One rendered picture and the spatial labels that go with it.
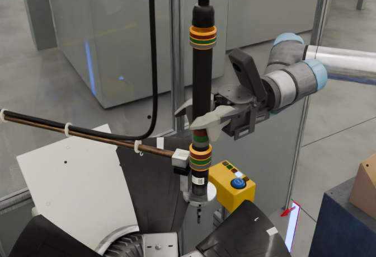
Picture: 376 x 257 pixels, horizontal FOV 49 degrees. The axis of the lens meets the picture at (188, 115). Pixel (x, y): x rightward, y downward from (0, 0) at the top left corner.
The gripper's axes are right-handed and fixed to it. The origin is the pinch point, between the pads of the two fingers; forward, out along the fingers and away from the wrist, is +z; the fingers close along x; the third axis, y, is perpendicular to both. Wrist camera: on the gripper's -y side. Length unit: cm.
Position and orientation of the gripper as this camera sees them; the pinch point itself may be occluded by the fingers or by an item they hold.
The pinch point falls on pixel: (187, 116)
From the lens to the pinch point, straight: 73.4
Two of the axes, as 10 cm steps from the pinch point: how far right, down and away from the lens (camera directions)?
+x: -5.8, -4.5, 6.8
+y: 0.0, 8.3, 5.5
